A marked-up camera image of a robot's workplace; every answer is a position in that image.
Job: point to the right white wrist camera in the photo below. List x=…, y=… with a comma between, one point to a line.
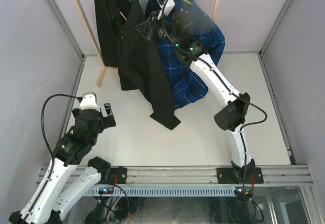
x=166, y=7

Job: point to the left black mount plate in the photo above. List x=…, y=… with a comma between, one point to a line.
x=115, y=175

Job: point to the black mount plate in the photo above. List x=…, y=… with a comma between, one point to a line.
x=233, y=176
x=115, y=175

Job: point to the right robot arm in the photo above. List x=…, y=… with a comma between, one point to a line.
x=190, y=51

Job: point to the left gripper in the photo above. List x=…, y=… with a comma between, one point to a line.
x=107, y=121

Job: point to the black shirt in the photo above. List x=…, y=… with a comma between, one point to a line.
x=137, y=59

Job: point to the wooden clothes rack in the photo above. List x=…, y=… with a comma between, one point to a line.
x=95, y=43

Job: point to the blue plaid shirt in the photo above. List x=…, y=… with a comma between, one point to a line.
x=182, y=81

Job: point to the right black mount plate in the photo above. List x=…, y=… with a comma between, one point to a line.
x=233, y=176

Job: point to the blue slotted cable duct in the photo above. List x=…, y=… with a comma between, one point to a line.
x=162, y=191

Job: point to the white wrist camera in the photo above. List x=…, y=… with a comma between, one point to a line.
x=89, y=101
x=166, y=7

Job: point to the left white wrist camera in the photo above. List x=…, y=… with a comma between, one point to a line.
x=89, y=101

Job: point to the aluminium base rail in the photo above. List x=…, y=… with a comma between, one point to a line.
x=274, y=175

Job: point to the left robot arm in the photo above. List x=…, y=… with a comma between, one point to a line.
x=51, y=203

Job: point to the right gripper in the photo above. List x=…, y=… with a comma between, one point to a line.
x=148, y=28

